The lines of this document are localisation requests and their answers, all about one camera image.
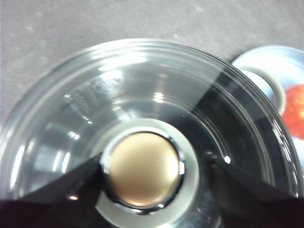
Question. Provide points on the glass lid with green knob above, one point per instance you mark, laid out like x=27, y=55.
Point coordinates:
x=142, y=166

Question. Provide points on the blue round plate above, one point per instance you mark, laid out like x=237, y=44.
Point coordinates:
x=273, y=57

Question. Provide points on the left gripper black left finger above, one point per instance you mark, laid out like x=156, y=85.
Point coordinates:
x=47, y=209

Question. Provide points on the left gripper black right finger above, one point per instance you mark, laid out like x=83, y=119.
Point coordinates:
x=256, y=206

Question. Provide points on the orange pumpkin with green stem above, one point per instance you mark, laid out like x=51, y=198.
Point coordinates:
x=295, y=109

